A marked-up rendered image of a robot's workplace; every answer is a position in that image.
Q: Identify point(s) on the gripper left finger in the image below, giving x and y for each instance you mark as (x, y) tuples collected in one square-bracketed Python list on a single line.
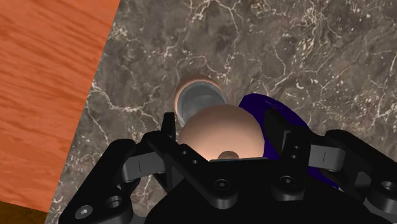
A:
[(169, 152)]

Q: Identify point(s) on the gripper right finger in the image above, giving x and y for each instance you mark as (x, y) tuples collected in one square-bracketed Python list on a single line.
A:
[(293, 149)]

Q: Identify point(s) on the dark blue plate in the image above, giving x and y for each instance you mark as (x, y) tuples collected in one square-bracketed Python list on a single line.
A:
[(252, 104)]

